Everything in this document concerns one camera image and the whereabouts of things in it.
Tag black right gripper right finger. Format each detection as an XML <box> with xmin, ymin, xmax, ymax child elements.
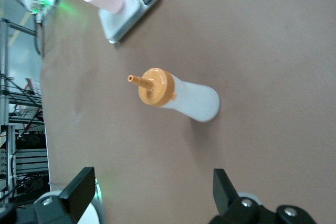
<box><xmin>208</xmin><ymin>168</ymin><xmax>279</xmax><ymax>224</ymax></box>

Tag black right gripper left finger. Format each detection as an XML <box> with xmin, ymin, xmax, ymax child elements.
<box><xmin>33</xmin><ymin>166</ymin><xmax>96</xmax><ymax>224</ymax></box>

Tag translucent sauce bottle orange cap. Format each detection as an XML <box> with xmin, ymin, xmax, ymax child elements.
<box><xmin>127</xmin><ymin>67</ymin><xmax>221</xmax><ymax>123</ymax></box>

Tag metal equipment rack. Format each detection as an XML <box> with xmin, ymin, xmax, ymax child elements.
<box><xmin>0</xmin><ymin>16</ymin><xmax>52</xmax><ymax>206</ymax></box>

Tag brown paper table cover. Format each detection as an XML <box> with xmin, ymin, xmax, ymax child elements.
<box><xmin>39</xmin><ymin>0</ymin><xmax>336</xmax><ymax>224</ymax></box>

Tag silver digital kitchen scale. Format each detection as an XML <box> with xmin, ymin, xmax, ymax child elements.
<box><xmin>98</xmin><ymin>0</ymin><xmax>161</xmax><ymax>44</ymax></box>

